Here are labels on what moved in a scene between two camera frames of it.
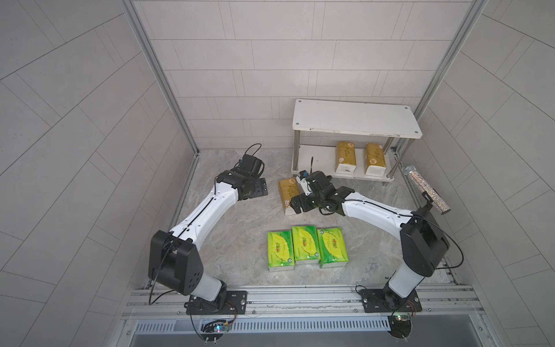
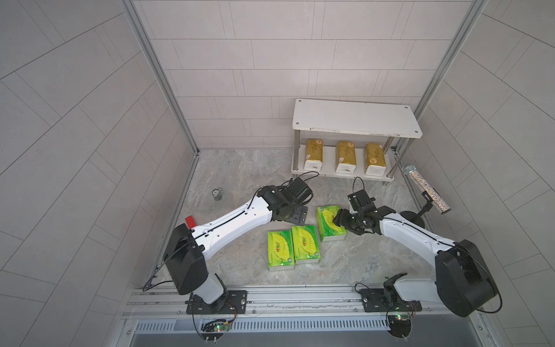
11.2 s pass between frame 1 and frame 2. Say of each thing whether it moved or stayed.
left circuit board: stayed
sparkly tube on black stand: stayed
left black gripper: moved
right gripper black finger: moved
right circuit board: stayed
